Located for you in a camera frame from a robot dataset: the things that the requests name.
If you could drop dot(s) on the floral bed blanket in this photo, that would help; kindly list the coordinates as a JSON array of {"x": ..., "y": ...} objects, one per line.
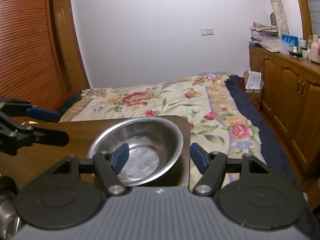
[{"x": 219, "y": 113}]

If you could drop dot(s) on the stack of folded cloths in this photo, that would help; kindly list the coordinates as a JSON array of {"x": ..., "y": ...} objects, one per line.
[{"x": 260, "y": 32}]

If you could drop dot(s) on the wall socket strip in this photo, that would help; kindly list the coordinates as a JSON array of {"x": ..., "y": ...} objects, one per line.
[{"x": 216, "y": 73}]

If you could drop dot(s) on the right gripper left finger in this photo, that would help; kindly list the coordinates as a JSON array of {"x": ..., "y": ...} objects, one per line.
[{"x": 107, "y": 167}]

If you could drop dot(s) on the wooden louvered wardrobe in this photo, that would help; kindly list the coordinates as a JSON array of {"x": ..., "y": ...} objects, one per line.
[{"x": 30, "y": 69}]

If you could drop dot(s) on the white paper bag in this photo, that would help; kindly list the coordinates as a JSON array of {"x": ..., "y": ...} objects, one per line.
[{"x": 253, "y": 81}]

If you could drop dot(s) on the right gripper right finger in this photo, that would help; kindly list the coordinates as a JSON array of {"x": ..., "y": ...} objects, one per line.
[{"x": 212, "y": 167}]

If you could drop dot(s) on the pink bottle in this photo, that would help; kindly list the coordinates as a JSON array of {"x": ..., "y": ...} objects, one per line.
[{"x": 314, "y": 49}]

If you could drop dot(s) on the small steel bowl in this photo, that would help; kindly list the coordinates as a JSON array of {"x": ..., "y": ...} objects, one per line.
[{"x": 155, "y": 150}]

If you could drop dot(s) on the blue box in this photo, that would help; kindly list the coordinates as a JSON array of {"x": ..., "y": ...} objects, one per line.
[{"x": 289, "y": 39}]

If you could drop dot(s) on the beige curtain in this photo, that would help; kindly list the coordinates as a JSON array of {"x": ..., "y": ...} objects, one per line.
[{"x": 281, "y": 20}]

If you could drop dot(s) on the medium steel bowl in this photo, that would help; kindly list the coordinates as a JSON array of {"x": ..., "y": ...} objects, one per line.
[{"x": 10, "y": 221}]

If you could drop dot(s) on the white wall switch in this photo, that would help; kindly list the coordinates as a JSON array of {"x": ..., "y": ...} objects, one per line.
[{"x": 205, "y": 32}]

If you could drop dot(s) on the wooden sideboard cabinet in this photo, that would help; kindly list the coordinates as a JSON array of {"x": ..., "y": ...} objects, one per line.
[{"x": 290, "y": 97}]

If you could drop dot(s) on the wooden door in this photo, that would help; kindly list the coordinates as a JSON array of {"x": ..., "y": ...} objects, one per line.
[{"x": 72, "y": 64}]

